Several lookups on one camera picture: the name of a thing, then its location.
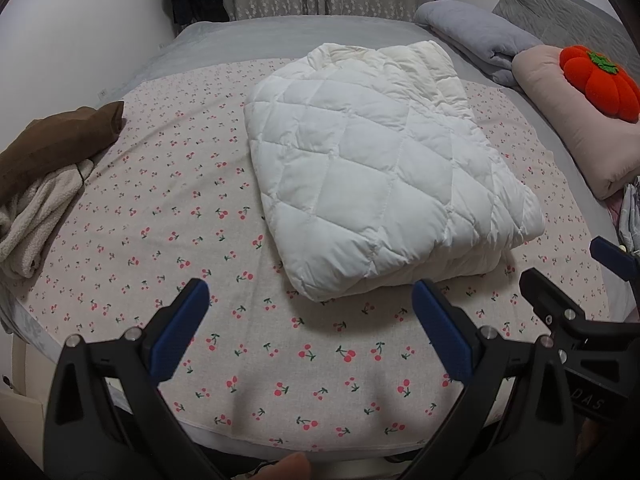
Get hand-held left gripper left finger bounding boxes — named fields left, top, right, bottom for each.
left=44, top=278, right=226, bottom=480

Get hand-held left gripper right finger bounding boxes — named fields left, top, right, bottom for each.
left=400, top=279, right=583, bottom=480

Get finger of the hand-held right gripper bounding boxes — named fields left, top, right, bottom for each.
left=590, top=237, right=640, bottom=267
left=520, top=267, right=601, bottom=346

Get white quilted hooded jacket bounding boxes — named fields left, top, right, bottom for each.
left=243, top=40, right=546, bottom=302

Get patterned pastel clothes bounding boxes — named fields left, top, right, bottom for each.
left=607, top=177, right=640, bottom=256

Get person's left hand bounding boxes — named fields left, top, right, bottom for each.
left=260, top=452, right=312, bottom=480

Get cherry print blanket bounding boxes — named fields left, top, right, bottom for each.
left=22, top=57, right=613, bottom=453

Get pink pillow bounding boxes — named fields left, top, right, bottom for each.
left=511, top=45, right=640, bottom=201

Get orange pumpkin plush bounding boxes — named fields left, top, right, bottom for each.
left=559, top=45, right=640, bottom=123

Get cream fleece cloth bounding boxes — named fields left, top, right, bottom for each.
left=0, top=159, right=96, bottom=279

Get brown cloth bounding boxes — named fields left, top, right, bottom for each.
left=0, top=101, right=126, bottom=203

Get grey quilted pillow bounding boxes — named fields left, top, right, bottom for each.
left=492, top=0, right=640, bottom=86

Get folded grey blanket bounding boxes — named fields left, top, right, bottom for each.
left=414, top=0, right=543, bottom=86

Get grey bed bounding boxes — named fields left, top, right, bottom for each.
left=0, top=16, right=640, bottom=461

